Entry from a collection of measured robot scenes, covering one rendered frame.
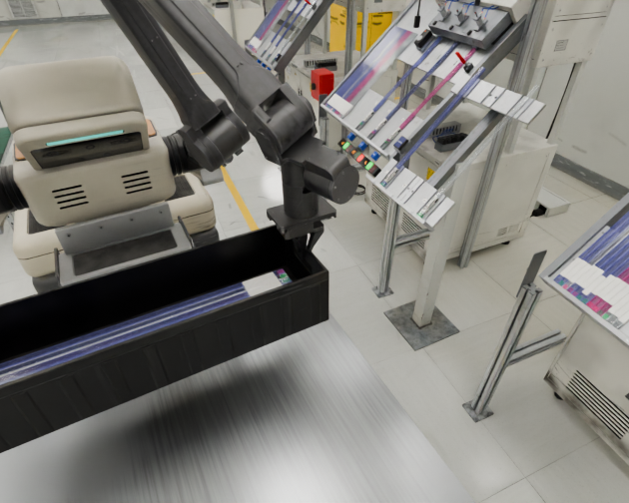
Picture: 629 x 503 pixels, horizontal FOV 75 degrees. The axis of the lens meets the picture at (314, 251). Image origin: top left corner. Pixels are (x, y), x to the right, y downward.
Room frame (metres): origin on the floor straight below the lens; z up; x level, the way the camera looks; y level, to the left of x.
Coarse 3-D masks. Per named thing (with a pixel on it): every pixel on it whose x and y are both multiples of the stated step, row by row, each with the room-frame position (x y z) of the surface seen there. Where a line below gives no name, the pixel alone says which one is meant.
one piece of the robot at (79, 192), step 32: (96, 160) 0.72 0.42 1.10; (128, 160) 0.74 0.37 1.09; (160, 160) 0.77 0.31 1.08; (0, 192) 0.65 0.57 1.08; (32, 192) 0.66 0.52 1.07; (64, 192) 0.69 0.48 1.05; (96, 192) 0.71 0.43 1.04; (128, 192) 0.75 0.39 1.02; (160, 192) 0.77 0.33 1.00; (64, 224) 0.68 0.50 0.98
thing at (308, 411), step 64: (192, 384) 0.43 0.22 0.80; (256, 384) 0.43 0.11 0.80; (320, 384) 0.43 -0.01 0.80; (384, 384) 0.43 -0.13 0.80; (64, 448) 0.32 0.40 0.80; (128, 448) 0.32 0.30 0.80; (192, 448) 0.32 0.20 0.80; (256, 448) 0.32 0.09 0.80; (320, 448) 0.32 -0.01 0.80; (384, 448) 0.32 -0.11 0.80
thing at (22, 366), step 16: (272, 272) 0.57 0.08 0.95; (224, 288) 0.53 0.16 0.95; (240, 288) 0.53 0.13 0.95; (256, 288) 0.53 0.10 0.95; (176, 304) 0.49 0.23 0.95; (192, 304) 0.49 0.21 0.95; (208, 304) 0.49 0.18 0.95; (224, 304) 0.49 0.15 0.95; (128, 320) 0.45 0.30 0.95; (144, 320) 0.45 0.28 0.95; (160, 320) 0.45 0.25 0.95; (176, 320) 0.45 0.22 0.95; (80, 336) 0.42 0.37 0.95; (96, 336) 0.42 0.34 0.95; (112, 336) 0.42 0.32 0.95; (128, 336) 0.42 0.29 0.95; (48, 352) 0.39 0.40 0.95; (64, 352) 0.39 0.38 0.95; (80, 352) 0.39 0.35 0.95; (0, 368) 0.36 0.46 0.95; (16, 368) 0.36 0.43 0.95; (32, 368) 0.36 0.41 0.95; (0, 384) 0.33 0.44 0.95
